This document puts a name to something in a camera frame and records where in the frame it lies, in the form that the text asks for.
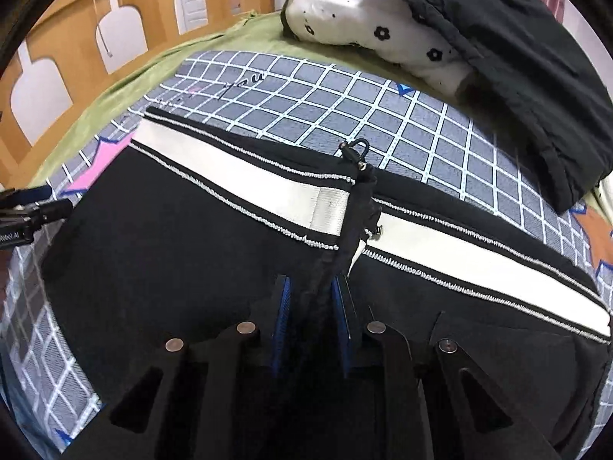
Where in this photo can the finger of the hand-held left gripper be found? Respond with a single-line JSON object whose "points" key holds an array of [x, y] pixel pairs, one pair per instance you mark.
{"points": [[24, 195], [50, 212]]}

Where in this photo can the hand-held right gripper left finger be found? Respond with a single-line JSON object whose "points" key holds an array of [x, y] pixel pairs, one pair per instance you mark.
{"points": [[282, 311]]}

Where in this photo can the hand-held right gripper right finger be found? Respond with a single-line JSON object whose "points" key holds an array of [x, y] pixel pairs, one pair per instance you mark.
{"points": [[342, 316]]}

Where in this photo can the black pants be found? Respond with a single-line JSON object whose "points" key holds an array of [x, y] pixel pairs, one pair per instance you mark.
{"points": [[167, 249]]}

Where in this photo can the grey checked blanket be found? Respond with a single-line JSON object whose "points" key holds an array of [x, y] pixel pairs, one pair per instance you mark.
{"points": [[383, 120]]}

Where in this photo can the white floral quilt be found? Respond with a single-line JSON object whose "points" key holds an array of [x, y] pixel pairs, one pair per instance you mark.
{"points": [[359, 14]]}

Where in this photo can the black jacket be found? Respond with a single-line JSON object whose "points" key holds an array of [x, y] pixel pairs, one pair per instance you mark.
{"points": [[517, 57]]}

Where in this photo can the wooden bed frame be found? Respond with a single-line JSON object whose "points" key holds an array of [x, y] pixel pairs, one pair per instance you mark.
{"points": [[62, 24]]}

